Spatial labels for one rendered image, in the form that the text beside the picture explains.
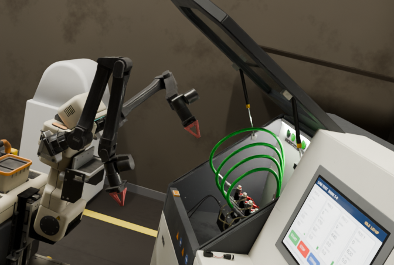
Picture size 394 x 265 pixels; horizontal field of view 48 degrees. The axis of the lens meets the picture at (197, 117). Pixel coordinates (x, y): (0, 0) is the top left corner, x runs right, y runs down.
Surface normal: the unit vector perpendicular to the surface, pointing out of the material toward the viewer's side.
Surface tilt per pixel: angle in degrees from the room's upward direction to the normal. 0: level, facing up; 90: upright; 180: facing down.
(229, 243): 90
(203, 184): 90
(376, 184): 76
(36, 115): 90
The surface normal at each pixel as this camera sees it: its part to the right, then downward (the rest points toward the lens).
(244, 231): 0.21, 0.27
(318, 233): -0.87, -0.39
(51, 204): -0.18, 0.18
